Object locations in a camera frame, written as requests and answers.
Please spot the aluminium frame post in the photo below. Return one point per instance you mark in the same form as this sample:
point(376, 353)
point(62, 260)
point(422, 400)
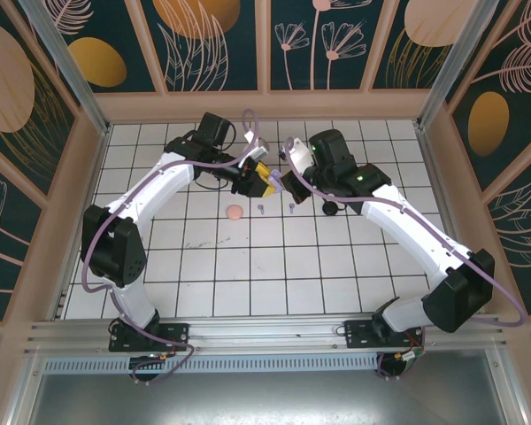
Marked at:
point(71, 71)
point(451, 66)

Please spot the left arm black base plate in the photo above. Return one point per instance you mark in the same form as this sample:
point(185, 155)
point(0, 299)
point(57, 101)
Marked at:
point(172, 334)

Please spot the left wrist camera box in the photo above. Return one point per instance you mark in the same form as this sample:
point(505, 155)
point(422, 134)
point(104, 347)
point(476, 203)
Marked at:
point(257, 148)

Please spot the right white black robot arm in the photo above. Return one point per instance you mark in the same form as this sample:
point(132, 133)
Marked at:
point(416, 234)

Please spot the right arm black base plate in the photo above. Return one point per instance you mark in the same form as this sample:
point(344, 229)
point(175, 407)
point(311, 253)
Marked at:
point(358, 334)

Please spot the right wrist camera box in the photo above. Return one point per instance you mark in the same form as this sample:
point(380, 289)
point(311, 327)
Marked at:
point(298, 155)

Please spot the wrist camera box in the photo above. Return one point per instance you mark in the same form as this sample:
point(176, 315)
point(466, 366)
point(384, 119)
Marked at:
point(257, 148)
point(298, 155)

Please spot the grey metal sheet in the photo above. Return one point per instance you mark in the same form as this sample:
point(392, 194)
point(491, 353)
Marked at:
point(265, 398)

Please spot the aluminium mounting rail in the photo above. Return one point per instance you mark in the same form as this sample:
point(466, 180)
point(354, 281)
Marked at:
point(265, 329)

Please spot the black earbud charging case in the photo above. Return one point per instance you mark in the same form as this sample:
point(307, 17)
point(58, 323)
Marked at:
point(330, 207)

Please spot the pink earbud charging case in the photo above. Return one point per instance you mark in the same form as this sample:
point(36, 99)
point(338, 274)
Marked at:
point(235, 212)

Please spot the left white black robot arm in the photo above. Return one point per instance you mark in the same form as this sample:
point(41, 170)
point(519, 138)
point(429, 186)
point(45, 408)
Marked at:
point(159, 190)

